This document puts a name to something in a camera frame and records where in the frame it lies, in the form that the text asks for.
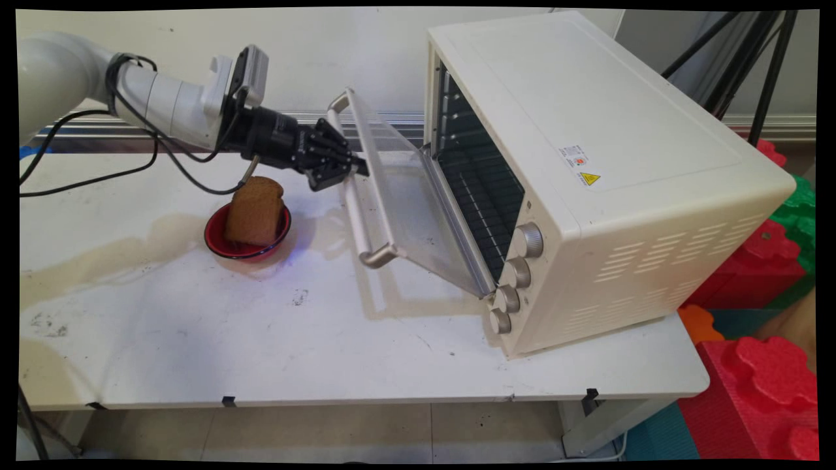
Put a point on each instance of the green foam block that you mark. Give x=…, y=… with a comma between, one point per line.
x=800, y=215

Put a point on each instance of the brown bread slice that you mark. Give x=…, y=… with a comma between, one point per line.
x=251, y=212

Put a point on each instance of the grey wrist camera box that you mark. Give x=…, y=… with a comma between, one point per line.
x=255, y=72

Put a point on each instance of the red bowl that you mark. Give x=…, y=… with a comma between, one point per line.
x=261, y=251

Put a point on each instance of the blue tape piece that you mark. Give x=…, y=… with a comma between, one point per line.
x=32, y=151

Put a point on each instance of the large red foam block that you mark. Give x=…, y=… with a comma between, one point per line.
x=751, y=398

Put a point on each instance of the white toaster oven body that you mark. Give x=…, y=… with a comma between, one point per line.
x=620, y=98

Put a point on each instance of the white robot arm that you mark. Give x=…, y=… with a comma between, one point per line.
x=163, y=101

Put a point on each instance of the beige oven knob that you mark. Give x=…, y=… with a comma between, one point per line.
x=507, y=299
x=528, y=240
x=500, y=322
x=518, y=273

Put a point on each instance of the white table leg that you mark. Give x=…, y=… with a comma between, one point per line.
x=588, y=431

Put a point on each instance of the white label sticker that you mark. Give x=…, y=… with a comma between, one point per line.
x=573, y=156

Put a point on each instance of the metal oven rack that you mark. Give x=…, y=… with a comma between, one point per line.
x=480, y=196

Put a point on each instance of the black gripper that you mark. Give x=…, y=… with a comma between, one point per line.
x=274, y=138

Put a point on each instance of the yellow warning triangle sticker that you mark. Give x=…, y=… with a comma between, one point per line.
x=590, y=179

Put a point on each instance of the black tripod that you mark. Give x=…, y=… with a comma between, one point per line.
x=774, y=65

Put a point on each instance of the small red foam block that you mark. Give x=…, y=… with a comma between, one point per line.
x=771, y=153

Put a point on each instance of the orange foam block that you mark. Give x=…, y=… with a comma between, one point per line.
x=699, y=324

